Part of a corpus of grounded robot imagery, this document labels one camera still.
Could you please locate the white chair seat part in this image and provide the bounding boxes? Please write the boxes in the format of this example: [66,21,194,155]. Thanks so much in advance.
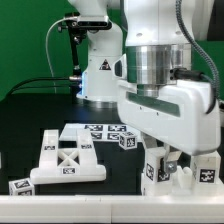
[139,165,224,197]

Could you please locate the white base tag plate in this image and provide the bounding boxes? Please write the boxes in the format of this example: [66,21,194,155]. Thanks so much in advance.
[59,123,141,142]

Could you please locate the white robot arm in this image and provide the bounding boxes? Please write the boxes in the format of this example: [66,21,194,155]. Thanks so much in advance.
[117,0,220,156]

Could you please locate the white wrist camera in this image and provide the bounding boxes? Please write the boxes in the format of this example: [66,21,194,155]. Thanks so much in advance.
[112,54,127,79]

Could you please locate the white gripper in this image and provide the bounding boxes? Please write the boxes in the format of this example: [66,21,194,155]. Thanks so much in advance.
[118,80,221,174]

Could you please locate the white chair backrest part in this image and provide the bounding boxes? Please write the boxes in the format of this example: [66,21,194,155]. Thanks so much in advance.
[30,129,106,184]

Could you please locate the white L-shaped border wall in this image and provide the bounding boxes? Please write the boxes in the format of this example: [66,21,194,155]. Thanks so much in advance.
[0,185,224,224]

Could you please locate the grey camera cable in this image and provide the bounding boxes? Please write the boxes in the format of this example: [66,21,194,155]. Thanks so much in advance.
[44,17,80,95]

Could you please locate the black cables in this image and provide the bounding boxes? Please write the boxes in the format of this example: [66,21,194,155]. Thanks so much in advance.
[4,75,83,98]

